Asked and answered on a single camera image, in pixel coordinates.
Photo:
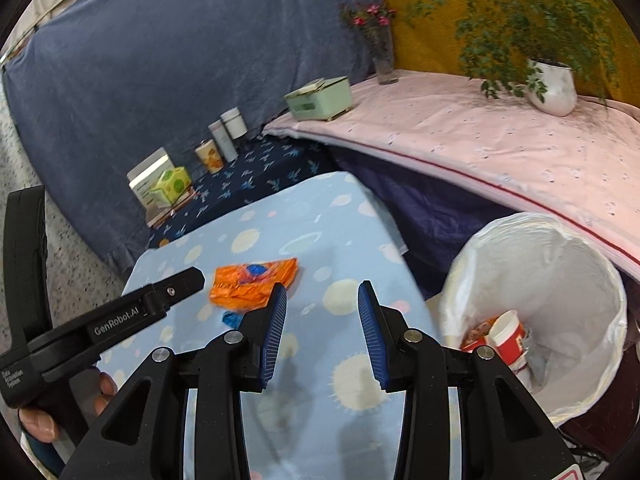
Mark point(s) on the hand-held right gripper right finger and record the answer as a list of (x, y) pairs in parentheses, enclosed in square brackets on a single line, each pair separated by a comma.
[(372, 330)]

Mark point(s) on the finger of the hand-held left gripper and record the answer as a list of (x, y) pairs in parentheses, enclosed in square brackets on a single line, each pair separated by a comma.
[(177, 285)]

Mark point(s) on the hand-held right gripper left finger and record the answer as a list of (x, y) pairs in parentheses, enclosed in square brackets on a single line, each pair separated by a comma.
[(272, 330)]

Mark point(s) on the orange snack wrapper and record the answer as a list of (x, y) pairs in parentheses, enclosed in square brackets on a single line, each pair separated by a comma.
[(240, 290)]

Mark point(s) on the white tissue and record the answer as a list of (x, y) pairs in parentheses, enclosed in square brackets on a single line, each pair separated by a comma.
[(537, 365)]

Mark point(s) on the white bag-lined trash bin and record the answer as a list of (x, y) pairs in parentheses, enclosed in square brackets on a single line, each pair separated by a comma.
[(560, 270)]

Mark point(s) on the person's left hand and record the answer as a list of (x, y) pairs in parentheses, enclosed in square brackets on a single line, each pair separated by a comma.
[(37, 422)]

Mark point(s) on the small blue foil wrapper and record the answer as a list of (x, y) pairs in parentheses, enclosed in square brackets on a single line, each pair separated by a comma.
[(231, 319)]

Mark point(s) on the small wooden tray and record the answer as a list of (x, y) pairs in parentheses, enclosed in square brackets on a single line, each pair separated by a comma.
[(167, 214)]

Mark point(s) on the green printed box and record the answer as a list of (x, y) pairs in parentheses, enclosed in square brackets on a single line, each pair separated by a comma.
[(171, 186)]

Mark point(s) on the red printed snack packet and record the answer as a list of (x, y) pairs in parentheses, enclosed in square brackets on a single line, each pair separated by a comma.
[(475, 335)]

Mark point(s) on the light blue dotted cloth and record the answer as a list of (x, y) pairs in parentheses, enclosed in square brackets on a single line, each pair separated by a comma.
[(310, 220)]

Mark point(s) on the white cardboard box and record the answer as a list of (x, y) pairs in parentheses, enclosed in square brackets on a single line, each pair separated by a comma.
[(147, 169)]

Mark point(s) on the can with orange print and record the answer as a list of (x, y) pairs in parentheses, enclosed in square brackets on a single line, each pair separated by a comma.
[(209, 158)]

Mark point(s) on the red and white paper cup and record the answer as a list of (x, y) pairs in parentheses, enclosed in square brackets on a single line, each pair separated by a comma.
[(505, 335)]

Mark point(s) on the purple cloth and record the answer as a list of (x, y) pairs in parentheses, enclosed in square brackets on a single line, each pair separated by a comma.
[(425, 200)]

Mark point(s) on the navy floral cloth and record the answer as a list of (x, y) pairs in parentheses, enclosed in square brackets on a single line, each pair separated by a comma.
[(260, 165)]

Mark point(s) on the slim white bottle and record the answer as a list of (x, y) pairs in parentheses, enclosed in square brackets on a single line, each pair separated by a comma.
[(224, 142)]

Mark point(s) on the short white canister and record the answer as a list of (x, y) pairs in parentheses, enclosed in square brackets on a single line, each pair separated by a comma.
[(234, 124)]

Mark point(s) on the pink printed cloth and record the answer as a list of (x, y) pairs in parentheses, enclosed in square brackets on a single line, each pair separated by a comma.
[(475, 130)]

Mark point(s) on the blue-grey blanket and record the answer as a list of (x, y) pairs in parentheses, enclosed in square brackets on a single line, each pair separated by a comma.
[(175, 60)]

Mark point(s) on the mint green tissue box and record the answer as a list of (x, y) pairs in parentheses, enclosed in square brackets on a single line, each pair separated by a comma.
[(320, 100)]

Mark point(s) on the glass vase with pink flowers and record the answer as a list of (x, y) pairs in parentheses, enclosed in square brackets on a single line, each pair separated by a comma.
[(385, 67)]

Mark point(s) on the mustard yellow cloth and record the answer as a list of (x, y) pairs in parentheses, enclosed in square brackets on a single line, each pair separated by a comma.
[(425, 45)]

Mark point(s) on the green plant in white pot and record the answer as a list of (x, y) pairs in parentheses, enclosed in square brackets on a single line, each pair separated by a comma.
[(552, 90)]

